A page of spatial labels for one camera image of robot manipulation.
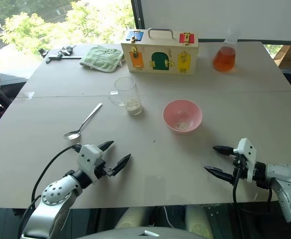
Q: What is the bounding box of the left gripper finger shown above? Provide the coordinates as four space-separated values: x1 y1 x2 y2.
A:
111 153 132 178
97 140 115 153

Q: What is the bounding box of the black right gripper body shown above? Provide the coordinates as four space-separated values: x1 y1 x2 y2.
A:
232 149 249 185

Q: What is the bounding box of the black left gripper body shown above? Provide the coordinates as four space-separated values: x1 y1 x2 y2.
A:
94 159 114 180

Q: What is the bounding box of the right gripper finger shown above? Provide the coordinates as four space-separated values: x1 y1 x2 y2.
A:
212 145 235 157
204 165 235 185

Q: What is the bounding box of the silver metal spoon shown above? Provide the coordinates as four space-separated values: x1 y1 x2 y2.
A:
63 103 103 141

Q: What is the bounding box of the pink plastic bowl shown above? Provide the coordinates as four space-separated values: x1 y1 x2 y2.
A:
162 99 203 134

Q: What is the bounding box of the clear glass mug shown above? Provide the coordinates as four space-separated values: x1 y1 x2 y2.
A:
108 76 144 116

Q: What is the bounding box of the green quilted cloth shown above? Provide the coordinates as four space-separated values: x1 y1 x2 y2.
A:
79 45 124 74

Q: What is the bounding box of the orange box door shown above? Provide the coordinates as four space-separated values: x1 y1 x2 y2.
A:
131 50 145 69

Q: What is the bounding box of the glass flask with orange liquid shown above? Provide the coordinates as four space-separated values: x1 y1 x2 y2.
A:
212 26 237 73

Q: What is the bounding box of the clear tape piece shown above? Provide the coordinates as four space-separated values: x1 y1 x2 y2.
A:
17 91 36 100

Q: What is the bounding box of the yellow box door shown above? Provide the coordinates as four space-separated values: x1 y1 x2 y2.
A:
177 52 192 74

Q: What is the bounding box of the green box door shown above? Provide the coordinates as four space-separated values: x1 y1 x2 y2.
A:
151 52 170 71

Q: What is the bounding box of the black key bunch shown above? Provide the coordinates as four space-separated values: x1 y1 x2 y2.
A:
57 45 76 57

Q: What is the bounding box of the wooden lock box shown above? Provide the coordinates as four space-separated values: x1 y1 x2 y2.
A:
120 28 199 76

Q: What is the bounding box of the cardboard box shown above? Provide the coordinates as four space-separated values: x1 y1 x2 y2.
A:
273 44 291 69

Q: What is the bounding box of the blue latch panel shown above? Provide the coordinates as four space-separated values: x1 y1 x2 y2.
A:
125 30 145 42

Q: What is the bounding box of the red latch panel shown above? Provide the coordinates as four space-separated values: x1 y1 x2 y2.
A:
179 32 195 46

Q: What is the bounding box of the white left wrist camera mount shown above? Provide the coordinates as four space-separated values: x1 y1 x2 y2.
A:
76 143 105 184

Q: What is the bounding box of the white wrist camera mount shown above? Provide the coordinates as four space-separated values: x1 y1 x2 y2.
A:
236 137 258 183
76 143 105 184

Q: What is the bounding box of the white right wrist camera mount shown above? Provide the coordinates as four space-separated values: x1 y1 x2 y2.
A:
236 137 258 183

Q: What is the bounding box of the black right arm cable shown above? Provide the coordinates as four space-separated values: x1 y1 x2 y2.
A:
232 159 275 215

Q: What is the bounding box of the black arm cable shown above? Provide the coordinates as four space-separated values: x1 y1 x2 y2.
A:
17 144 83 239
232 159 275 215

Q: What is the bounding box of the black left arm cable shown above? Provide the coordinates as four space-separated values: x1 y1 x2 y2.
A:
17 144 83 239

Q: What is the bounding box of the thin white cable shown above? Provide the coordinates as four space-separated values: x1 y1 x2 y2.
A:
161 206 174 228

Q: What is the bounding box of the metal box handle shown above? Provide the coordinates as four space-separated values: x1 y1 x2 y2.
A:
147 28 174 40

